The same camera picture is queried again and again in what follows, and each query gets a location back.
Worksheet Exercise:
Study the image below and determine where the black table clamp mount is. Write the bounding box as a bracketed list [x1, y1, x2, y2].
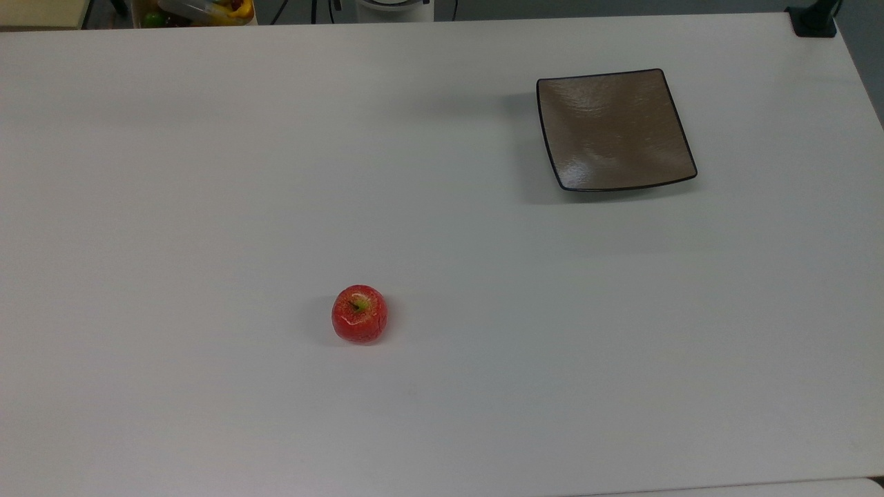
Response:
[785, 0, 844, 39]

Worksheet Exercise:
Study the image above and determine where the beige box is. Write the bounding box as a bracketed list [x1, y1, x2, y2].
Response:
[0, 0, 92, 30]

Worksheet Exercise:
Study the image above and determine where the red apple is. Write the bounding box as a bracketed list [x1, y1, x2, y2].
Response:
[331, 284, 389, 345]

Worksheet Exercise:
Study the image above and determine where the clear plastic toy fruit box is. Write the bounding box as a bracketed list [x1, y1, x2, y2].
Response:
[133, 0, 258, 29]

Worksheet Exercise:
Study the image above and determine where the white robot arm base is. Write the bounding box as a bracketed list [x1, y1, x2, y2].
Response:
[355, 0, 434, 23]

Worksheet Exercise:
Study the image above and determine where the yellow toy fruit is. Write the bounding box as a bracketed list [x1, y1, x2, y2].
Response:
[211, 0, 255, 26]

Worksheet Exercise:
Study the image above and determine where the square brown ceramic plate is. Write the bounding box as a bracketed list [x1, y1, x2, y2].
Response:
[536, 68, 698, 193]

